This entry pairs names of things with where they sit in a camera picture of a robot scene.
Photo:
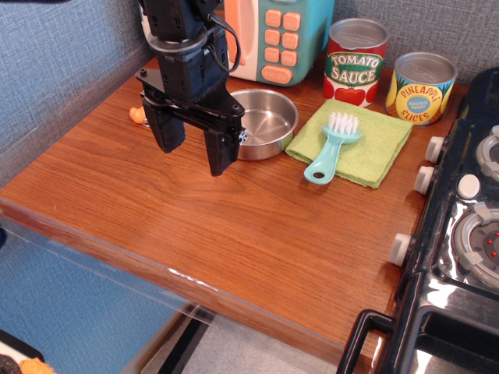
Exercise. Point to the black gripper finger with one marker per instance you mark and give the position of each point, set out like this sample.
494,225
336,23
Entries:
168,130
222,151

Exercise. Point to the clear acrylic barrier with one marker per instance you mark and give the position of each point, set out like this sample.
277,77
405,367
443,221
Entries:
85,306

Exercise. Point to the orange toy croissant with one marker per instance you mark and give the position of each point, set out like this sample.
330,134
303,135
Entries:
137,115

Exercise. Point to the tomato sauce can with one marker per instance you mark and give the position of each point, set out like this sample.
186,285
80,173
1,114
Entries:
354,61

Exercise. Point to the orange object bottom left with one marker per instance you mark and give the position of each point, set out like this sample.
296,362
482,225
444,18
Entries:
35,366

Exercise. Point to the teal dish brush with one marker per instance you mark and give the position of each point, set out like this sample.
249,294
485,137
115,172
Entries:
342,128

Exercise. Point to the small steel pot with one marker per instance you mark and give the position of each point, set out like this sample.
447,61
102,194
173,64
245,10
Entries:
270,119

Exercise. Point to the black toy stove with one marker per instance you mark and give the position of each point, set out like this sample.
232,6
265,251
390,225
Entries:
446,315

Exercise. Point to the green folded cloth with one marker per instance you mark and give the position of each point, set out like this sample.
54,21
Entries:
365,162

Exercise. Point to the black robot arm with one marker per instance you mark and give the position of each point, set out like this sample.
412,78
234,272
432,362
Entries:
186,27

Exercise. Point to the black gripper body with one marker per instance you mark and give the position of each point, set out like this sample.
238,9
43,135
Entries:
182,82

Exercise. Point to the teal toy microwave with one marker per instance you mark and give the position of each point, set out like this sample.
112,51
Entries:
275,42

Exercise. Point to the pineapple slices can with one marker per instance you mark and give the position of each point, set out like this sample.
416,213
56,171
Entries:
420,88

